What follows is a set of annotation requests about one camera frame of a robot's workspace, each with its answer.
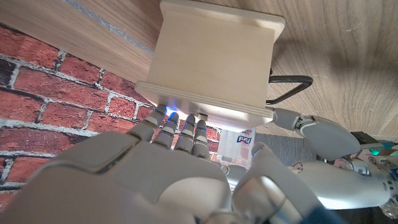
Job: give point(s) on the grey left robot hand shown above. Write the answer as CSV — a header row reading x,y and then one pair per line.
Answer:
x,y
335,183

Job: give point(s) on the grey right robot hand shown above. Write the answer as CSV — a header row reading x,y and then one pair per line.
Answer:
x,y
149,177

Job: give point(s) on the wooden drawer with red front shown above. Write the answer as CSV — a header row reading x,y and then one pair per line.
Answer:
x,y
295,80

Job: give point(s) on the wooden box with slot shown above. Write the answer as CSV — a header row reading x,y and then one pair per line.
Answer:
x,y
211,62

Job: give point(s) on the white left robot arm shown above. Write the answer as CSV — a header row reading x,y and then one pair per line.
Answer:
x,y
393,186

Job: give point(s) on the clear hand sanitizer pump bottle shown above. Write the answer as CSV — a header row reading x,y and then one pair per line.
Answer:
x,y
237,146

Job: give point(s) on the red brick print backdrop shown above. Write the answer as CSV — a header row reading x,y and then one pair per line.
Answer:
x,y
46,99

